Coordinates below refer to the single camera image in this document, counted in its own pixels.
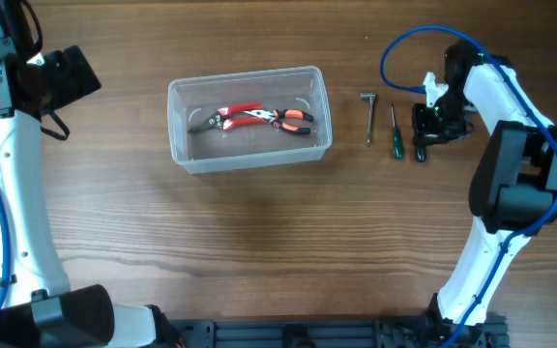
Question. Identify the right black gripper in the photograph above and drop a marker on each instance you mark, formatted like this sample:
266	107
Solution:
425	134

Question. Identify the red and black screwdriver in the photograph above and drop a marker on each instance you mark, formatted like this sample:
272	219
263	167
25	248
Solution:
420	153

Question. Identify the green handled screwdriver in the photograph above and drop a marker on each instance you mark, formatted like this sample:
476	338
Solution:
398	149

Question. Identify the small metal socket wrench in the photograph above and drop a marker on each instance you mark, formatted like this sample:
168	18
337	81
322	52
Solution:
370	98

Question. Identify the red handled pruning shears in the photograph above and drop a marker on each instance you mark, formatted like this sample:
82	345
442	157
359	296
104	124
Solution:
225	118

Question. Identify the clear plastic container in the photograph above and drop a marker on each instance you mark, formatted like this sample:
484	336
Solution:
296	110

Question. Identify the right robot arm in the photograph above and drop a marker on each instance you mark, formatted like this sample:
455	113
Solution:
514	185

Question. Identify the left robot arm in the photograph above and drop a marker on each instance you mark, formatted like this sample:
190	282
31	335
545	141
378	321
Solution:
38	307

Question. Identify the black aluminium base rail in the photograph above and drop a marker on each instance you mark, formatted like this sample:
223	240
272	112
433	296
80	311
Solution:
384	332

